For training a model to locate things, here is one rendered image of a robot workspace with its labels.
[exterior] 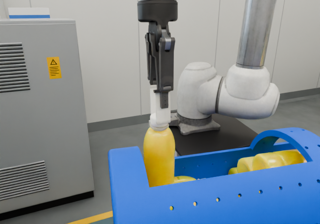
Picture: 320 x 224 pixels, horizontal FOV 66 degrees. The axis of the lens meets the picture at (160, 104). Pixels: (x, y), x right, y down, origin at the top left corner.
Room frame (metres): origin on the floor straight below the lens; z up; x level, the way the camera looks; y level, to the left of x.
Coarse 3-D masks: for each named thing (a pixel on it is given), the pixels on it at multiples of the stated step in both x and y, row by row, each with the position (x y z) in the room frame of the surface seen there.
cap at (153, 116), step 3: (153, 114) 0.49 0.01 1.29; (150, 117) 0.48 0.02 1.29; (153, 117) 0.48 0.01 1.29; (150, 120) 0.48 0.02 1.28; (153, 120) 0.47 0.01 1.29; (150, 123) 0.48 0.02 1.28; (153, 123) 0.47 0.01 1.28; (165, 123) 0.47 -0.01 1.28; (156, 126) 0.47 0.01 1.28; (159, 126) 0.47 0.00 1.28; (162, 126) 0.47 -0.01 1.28
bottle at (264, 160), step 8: (272, 152) 0.51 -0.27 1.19; (280, 152) 0.50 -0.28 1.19; (288, 152) 0.50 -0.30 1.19; (296, 152) 0.50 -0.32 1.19; (256, 160) 0.50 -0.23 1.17; (264, 160) 0.48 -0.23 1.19; (272, 160) 0.47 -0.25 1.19; (280, 160) 0.48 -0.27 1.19; (288, 160) 0.48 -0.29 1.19; (296, 160) 0.48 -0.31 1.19; (304, 160) 0.48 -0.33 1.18; (256, 168) 0.50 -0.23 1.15; (264, 168) 0.48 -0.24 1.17
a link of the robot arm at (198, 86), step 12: (192, 72) 0.96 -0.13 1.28; (204, 72) 0.95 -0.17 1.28; (216, 72) 0.98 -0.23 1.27; (180, 84) 0.98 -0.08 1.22; (192, 84) 0.94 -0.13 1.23; (204, 84) 0.93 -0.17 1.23; (216, 84) 0.93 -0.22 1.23; (180, 96) 0.98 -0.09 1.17; (192, 96) 0.94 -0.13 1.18; (204, 96) 0.92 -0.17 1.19; (216, 96) 0.91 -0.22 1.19; (180, 108) 0.98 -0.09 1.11; (192, 108) 0.94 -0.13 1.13; (204, 108) 0.93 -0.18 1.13
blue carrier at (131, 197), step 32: (288, 128) 0.56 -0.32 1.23; (128, 160) 0.41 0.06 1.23; (192, 160) 0.59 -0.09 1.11; (224, 160) 0.62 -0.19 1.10; (128, 192) 0.34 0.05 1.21; (160, 192) 0.35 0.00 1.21; (192, 192) 0.35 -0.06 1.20; (224, 192) 0.36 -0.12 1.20; (256, 192) 0.37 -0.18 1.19; (288, 192) 0.38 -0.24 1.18
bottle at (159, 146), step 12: (156, 132) 0.47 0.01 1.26; (168, 132) 0.47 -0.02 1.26; (144, 144) 0.48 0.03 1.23; (156, 144) 0.46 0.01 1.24; (168, 144) 0.46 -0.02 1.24; (144, 156) 0.47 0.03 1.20; (156, 156) 0.45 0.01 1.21; (168, 156) 0.46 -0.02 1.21; (156, 168) 0.45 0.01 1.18; (168, 168) 0.46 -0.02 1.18; (156, 180) 0.45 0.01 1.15; (168, 180) 0.46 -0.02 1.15
